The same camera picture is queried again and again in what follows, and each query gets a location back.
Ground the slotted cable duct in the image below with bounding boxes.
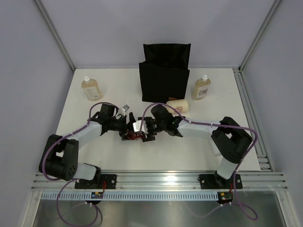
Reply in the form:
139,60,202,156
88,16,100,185
41,191,218,201

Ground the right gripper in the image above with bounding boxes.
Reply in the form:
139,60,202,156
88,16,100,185
138,116,166,142

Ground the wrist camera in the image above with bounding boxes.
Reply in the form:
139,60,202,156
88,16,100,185
133,120,148,134
120,105,130,116

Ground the amber soap bottle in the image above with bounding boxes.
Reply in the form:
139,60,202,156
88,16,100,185
191,74,211,100
81,76,103,101

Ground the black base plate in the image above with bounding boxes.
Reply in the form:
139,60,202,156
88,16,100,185
198,174,243,190
74,174,117,190

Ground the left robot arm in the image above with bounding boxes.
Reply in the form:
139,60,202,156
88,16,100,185
39,102,135,189

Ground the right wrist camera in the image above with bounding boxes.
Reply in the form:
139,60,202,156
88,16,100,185
133,120,148,134

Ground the red dish soap bottle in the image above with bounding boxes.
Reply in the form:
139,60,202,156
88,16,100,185
126,131,142,140

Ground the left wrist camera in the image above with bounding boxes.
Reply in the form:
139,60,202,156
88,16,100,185
120,105,130,116

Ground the aluminium rail frame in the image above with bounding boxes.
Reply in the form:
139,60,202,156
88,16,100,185
30,66,288,227

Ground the cream pump lotion bottle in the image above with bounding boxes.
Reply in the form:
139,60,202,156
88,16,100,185
166,99,189,114

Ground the white bottle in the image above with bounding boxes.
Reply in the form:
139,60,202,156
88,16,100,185
208,141,221,157

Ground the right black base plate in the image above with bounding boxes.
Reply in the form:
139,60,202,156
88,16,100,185
198,174,243,190

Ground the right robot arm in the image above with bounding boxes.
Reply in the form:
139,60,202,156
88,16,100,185
133,103,253,189

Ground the black canvas bag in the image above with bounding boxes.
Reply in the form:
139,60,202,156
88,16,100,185
139,44,191,103

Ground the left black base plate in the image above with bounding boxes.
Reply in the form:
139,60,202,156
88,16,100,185
74,174,117,190

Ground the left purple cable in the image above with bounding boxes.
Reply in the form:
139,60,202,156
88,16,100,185
41,102,114,225

